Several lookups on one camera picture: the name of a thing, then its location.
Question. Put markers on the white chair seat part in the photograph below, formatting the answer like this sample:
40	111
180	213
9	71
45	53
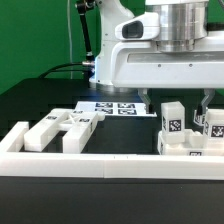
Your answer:
192	146

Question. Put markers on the white tag sheet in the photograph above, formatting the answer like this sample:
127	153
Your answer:
114	108

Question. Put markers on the black jointed camera mount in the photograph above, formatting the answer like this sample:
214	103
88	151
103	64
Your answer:
83	6

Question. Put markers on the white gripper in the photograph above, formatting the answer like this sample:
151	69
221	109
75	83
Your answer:
140	65

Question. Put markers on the white U-shaped fence frame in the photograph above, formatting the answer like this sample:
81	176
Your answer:
15	162

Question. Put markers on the white chair back frame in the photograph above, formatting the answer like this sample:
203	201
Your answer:
77	126

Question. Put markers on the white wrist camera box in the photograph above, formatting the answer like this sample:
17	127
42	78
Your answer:
143	27

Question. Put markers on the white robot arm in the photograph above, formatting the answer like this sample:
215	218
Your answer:
170	45

